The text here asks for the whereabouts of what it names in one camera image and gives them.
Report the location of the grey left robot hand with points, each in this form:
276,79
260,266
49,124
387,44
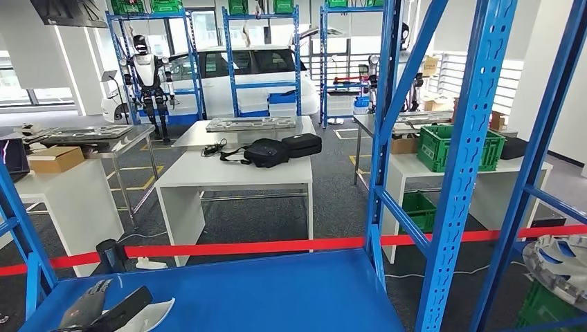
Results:
85,304

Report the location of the white curved plastic part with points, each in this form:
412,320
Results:
146,316

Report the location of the black shoulder bag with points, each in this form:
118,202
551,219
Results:
266,153

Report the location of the white table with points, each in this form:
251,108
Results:
504,192
238,172
82,201

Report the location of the cardboard box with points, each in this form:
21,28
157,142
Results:
403,145
430,66
55,159
497,121
435,103

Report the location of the red barrier tape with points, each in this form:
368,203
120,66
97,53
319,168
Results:
229,249

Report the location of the flat grey metal panel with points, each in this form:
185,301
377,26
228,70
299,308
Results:
250,123
87,133

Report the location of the white and black humanoid robot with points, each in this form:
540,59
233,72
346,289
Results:
374,68
146,73

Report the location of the white car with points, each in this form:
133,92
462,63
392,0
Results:
215,94

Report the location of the black zipped case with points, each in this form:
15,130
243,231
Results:
302,145
512,146

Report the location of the blue plastic bin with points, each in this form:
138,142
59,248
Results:
282,98
361,101

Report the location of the black hanging monitor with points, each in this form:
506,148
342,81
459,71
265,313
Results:
69,13

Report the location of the green plastic crate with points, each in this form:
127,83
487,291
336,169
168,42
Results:
541,311
419,211
283,6
337,2
166,5
127,6
237,7
433,146

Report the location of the round silver metal casting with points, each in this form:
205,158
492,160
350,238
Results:
559,270

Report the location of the black stanchion post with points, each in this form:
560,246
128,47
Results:
110,256

